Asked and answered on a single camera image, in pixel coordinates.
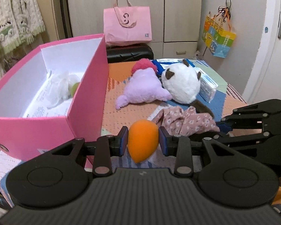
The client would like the pink floral fabric scrunchie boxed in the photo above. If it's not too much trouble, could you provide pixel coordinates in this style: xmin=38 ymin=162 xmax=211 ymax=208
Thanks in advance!
xmin=152 ymin=106 xmax=220 ymax=137

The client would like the orange makeup sponge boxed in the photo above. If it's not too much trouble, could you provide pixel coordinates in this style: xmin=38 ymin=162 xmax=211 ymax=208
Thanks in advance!
xmin=127 ymin=119 xmax=159 ymax=164

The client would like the purple plush toy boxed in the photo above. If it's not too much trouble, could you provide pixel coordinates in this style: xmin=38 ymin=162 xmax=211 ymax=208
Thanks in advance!
xmin=115 ymin=67 xmax=172 ymax=110

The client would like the white round plush toy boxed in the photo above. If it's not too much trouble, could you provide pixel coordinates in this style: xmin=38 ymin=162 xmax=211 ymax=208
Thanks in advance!
xmin=161 ymin=59 xmax=214 ymax=118

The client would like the white tissue pack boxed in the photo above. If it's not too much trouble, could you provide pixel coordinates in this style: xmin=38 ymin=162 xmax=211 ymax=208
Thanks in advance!
xmin=194 ymin=67 xmax=218 ymax=103

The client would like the green makeup sponge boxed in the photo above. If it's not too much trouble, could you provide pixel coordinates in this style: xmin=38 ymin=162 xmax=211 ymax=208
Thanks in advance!
xmin=69 ymin=82 xmax=80 ymax=98

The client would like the blue wet wipes pack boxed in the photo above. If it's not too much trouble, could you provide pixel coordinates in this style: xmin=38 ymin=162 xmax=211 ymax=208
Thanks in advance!
xmin=151 ymin=58 xmax=196 ymax=77

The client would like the red strawberry plush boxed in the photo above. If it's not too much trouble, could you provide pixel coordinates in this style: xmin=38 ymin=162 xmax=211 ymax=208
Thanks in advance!
xmin=131 ymin=58 xmax=157 ymax=75

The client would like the pink cardboard box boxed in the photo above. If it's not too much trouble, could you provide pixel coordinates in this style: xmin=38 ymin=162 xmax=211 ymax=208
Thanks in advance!
xmin=0 ymin=34 xmax=109 ymax=161

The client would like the patchwork tablecloth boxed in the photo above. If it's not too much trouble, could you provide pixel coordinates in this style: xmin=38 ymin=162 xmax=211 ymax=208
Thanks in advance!
xmin=0 ymin=60 xmax=247 ymax=200

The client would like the white door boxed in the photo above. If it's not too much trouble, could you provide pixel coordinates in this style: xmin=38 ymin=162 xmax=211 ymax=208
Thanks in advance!
xmin=243 ymin=0 xmax=281 ymax=104

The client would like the black suitcase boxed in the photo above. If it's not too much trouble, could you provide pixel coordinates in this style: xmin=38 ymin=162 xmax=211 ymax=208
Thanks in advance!
xmin=106 ymin=43 xmax=154 ymax=64

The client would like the colourful paper gift bag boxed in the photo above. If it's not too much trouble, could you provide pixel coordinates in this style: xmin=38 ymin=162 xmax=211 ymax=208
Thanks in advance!
xmin=202 ymin=0 xmax=237 ymax=59

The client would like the pink tote bag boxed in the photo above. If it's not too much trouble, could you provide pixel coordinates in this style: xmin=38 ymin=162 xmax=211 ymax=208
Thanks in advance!
xmin=103 ymin=0 xmax=152 ymax=46

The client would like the beige wardrobe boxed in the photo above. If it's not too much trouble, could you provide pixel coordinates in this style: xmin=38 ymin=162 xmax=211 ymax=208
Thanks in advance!
xmin=37 ymin=0 xmax=201 ymax=59

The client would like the cream knit cardigan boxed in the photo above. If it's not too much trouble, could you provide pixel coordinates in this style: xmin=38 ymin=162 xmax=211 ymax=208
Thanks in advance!
xmin=0 ymin=0 xmax=46 ymax=80

